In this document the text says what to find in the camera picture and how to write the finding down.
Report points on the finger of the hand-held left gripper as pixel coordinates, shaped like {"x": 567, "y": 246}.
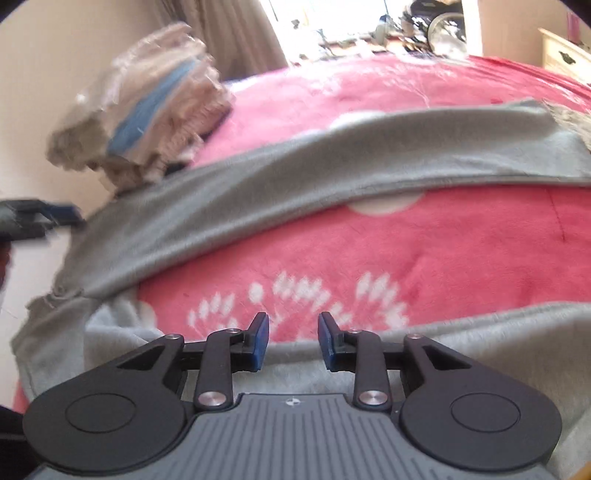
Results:
{"x": 55, "y": 213}

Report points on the cream nightstand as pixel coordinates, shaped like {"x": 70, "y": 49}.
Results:
{"x": 563, "y": 50}

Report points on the grey sweatpants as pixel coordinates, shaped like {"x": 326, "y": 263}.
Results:
{"x": 277, "y": 175}

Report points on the wheelchair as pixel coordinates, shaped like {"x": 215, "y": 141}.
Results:
{"x": 438, "y": 27}

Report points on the beige garment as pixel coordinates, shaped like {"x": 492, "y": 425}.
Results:
{"x": 570, "y": 124}

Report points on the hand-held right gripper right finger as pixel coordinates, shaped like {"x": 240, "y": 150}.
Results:
{"x": 328, "y": 341}

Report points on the window curtain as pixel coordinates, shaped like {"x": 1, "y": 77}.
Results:
{"x": 221, "y": 32}

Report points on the red floral blanket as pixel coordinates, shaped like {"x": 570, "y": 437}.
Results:
{"x": 415, "y": 258}

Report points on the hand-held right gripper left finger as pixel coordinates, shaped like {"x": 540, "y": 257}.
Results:
{"x": 259, "y": 341}

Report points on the stack of folded clothes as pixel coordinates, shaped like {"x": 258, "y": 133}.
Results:
{"x": 152, "y": 106}

